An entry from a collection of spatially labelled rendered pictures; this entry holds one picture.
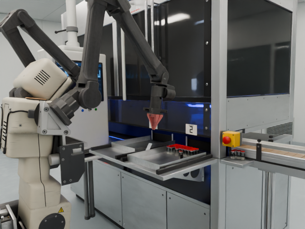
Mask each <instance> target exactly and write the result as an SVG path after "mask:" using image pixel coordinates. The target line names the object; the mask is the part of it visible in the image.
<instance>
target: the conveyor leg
mask: <svg viewBox="0 0 305 229"><path fill-rule="evenodd" d="M258 170H262V171H265V199H264V229H274V216H275V174H276V172H272V171H268V170H263V169H258Z"/></svg>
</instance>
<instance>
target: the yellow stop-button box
mask: <svg viewBox="0 0 305 229"><path fill-rule="evenodd" d="M225 136H228V137H230V139H231V142H230V143H229V144H224V143H223V142H222V145H223V146H229V147H234V148H235V147H238V146H241V145H242V132H238V131H231V130H229V131H226V132H223V133H222V138H223V137H225Z"/></svg>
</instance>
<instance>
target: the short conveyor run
mask: <svg viewBox="0 0 305 229"><path fill-rule="evenodd" d="M269 138H270V139H269V140H268V142H267V141H262V140H261V139H257V140H255V139H246V138H242V145H241V146H238V147H235V148H234V147H231V150H234V149H236V150H241V151H245V159H250V160H253V161H254V164H252V165H250V167H254V168H258V169H263V170H268V171H272V172H276V173H280V174H285V175H289V176H293V177H297V178H301V179H305V147H302V146H296V145H289V144H280V143H274V142H273V140H272V138H273V136H272V135H269Z"/></svg>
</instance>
